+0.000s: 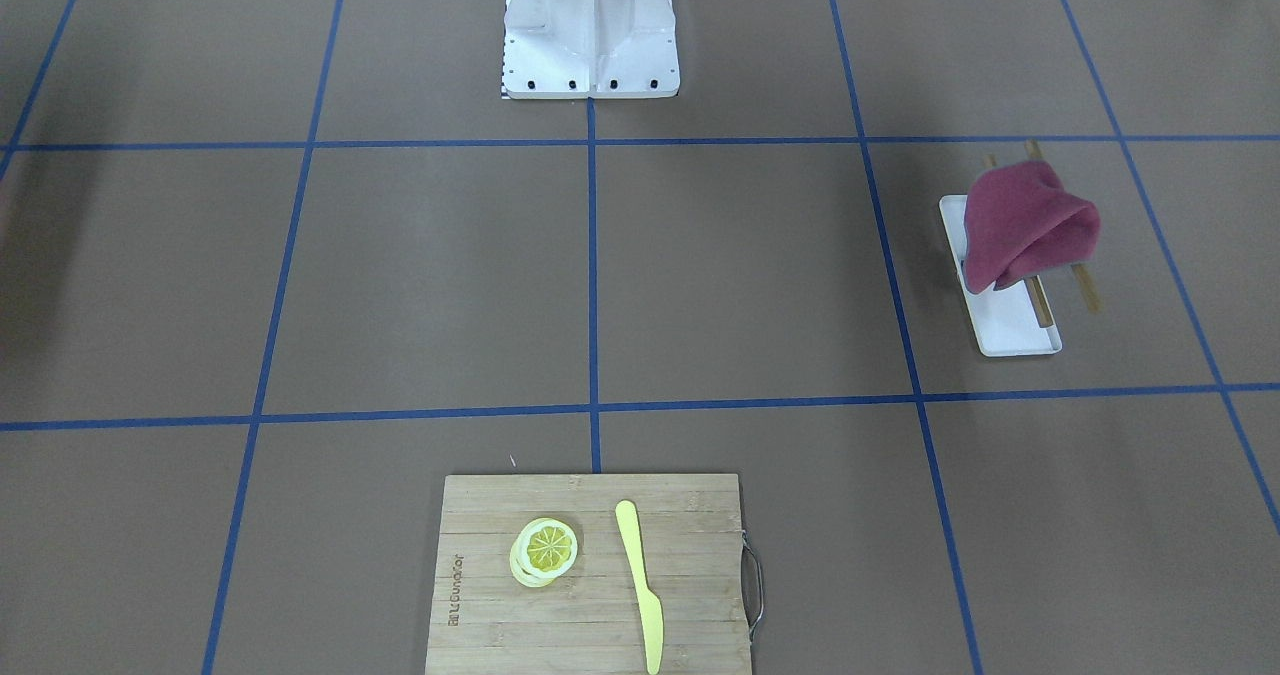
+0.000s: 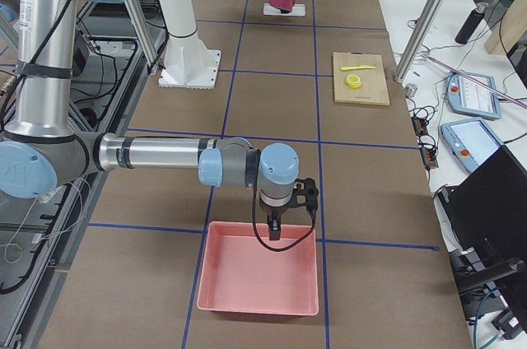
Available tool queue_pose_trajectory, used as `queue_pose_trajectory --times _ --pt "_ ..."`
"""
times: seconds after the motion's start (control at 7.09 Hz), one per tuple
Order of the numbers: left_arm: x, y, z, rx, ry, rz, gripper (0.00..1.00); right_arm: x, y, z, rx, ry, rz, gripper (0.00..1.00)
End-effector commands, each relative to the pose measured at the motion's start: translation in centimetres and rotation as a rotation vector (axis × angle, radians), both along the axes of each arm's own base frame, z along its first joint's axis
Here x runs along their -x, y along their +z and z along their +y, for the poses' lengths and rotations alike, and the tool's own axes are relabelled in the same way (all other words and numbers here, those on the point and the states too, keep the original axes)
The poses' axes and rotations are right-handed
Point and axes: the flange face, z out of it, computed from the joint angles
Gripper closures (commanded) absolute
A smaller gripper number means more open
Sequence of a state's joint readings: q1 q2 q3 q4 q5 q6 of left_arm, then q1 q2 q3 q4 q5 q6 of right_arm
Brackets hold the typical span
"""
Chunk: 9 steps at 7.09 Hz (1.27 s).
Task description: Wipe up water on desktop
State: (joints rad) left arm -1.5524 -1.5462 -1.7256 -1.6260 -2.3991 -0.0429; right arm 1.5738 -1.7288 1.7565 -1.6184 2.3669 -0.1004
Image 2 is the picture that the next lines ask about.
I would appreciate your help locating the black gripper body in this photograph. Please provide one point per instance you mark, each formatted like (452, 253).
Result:
(275, 212)

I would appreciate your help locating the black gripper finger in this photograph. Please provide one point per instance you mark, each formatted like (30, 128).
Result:
(272, 229)
(277, 228)

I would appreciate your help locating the black water bottle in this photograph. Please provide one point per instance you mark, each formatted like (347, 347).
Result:
(471, 23)

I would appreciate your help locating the pink plastic tray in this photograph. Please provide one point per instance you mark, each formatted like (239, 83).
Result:
(240, 275)

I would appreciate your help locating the yellow lemon slice toy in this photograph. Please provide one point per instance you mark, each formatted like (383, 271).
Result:
(353, 81)

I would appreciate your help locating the bamboo cutting board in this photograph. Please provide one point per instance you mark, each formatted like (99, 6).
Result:
(373, 89)

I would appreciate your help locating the yellow plastic knife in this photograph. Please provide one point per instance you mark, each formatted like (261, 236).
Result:
(357, 68)

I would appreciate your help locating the white rectangular tray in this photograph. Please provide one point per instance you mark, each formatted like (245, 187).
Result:
(298, 10)

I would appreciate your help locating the black laptop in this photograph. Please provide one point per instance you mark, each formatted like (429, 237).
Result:
(487, 211)

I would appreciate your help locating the lower teach pendant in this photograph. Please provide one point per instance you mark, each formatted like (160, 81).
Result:
(472, 141)

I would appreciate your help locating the teach pendant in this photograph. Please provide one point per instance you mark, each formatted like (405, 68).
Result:
(472, 141)
(469, 98)

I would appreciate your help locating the upper teach pendant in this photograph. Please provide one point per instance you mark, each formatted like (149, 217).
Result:
(469, 98)

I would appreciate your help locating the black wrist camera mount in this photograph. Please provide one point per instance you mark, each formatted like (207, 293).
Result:
(305, 194)

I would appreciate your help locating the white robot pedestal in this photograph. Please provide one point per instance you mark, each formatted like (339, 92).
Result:
(188, 63)

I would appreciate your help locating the aluminium frame post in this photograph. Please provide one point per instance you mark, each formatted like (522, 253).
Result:
(423, 25)

